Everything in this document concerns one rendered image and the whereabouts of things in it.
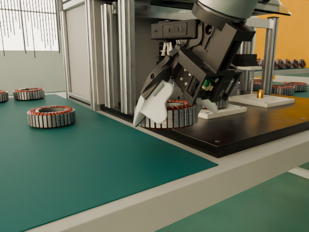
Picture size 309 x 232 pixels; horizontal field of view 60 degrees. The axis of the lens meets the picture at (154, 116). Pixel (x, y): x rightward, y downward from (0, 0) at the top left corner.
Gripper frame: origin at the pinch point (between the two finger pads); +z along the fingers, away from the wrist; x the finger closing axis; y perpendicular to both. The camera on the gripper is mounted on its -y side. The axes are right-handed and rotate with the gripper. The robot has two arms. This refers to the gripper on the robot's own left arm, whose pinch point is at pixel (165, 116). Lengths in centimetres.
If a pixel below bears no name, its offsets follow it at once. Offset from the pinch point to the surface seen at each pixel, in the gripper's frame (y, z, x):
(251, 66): -19, 3, 49
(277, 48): -187, 87, 370
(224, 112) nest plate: -4.0, 6.0, 23.1
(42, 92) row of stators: -61, 39, -5
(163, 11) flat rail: -31.0, -7.2, 16.6
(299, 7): -193, 25, 370
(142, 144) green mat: -1.1, 7.8, -1.9
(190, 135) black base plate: 2.9, 3.2, 5.2
